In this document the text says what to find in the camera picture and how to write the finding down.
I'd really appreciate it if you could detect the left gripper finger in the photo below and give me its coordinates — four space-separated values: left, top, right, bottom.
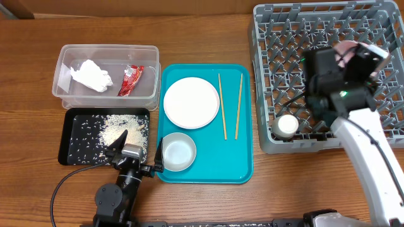
153 138 164 173
107 130 128 152

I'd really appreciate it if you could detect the grey rice bowl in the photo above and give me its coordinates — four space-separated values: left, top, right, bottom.
162 132 196 172

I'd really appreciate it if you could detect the white rice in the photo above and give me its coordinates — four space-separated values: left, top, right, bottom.
68 113 149 165

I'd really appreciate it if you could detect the large white plate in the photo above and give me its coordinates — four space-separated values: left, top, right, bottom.
163 77 220 129

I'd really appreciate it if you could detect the red snack wrapper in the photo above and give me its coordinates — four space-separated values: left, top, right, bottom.
117 65 145 96

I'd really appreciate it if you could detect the white napkin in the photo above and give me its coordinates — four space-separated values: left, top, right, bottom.
70 59 113 93

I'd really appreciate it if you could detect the wooden chopstick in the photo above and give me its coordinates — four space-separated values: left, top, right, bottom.
235 74 243 140
218 73 227 140

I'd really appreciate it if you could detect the white cup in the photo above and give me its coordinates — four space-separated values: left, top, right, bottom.
271 115 299 140

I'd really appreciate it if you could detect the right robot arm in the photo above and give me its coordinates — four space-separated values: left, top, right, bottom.
302 41 403 226

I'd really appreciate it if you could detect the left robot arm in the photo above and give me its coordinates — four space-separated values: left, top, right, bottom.
92 131 164 226

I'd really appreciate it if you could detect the grey dishwasher rack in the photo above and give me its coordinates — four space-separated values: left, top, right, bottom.
249 1 403 154

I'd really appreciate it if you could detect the black tray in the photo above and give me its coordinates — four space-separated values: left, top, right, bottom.
58 108 150 165

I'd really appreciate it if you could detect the teal serving tray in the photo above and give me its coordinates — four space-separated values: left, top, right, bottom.
157 64 254 184

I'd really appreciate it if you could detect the clear plastic bin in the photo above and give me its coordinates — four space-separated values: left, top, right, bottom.
52 44 161 110

